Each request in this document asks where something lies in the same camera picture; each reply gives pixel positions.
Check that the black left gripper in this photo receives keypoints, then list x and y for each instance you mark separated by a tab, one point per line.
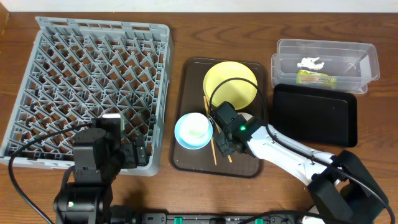
130	160

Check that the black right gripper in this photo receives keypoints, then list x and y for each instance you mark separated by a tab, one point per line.
224	150

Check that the white cup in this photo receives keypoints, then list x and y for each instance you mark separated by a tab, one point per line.
194	125

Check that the yellow green snack wrapper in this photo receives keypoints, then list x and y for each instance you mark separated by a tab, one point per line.
308	77

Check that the white tissue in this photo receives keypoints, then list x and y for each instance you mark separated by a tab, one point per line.
310	63

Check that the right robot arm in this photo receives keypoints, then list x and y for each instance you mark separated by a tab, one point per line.
341	187

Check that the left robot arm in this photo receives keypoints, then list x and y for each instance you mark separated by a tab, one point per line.
86	194

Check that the black waste tray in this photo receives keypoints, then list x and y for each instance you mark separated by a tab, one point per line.
315	115

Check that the grey plastic dishwasher rack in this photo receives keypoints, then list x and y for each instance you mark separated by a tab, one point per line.
81	69

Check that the right wooden chopstick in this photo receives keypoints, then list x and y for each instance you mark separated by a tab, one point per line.
218	129

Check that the wooden chopstick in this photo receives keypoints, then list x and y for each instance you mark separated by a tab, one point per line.
218	129
211	140

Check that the left wooden chopstick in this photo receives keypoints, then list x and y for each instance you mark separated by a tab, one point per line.
211	140

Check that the yellow plate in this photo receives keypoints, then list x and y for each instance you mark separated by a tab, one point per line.
237	92

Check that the dark brown serving tray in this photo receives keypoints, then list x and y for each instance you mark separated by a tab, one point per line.
201	160

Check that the clear plastic bin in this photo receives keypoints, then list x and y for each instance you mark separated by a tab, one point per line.
354	65

